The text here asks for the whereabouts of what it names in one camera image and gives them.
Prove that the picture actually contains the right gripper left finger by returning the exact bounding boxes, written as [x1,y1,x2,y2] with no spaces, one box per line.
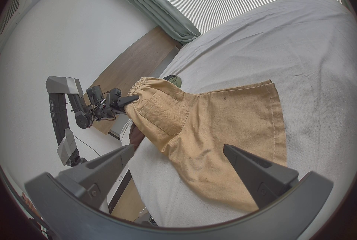
[57,145,135,210]

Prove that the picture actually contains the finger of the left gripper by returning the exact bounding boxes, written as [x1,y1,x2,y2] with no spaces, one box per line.
[117,95,139,108]

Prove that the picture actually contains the green garment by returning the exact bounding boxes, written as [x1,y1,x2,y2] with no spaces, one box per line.
[163,74,183,87]

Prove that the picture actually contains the bed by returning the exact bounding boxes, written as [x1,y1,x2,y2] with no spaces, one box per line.
[89,0,356,228]

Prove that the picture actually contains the mustard yellow shorts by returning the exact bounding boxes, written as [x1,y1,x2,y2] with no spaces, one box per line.
[124,77,288,211]

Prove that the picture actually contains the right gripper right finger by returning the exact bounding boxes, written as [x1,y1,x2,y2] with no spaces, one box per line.
[223,144,299,210]

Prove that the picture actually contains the brown garment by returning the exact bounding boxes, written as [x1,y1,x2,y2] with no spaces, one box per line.
[129,122,147,151]

